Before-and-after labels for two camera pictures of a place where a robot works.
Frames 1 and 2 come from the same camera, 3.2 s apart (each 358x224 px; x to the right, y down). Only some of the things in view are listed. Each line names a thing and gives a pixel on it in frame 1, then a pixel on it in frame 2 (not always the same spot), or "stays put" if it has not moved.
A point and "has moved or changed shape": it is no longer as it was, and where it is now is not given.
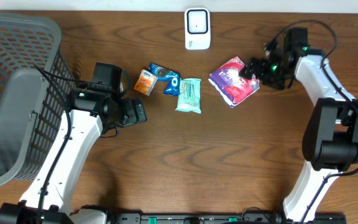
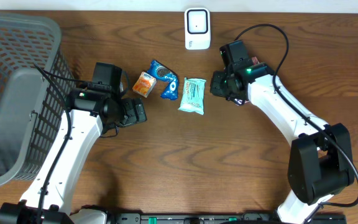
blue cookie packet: (166, 74) has moved or changed shape
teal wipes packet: (189, 95) has moved or changed shape
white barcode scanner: (197, 28) stays put
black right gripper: (261, 65) → (215, 86)
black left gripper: (134, 111) stays put
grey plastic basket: (21, 106) stays put
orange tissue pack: (145, 82) stays put
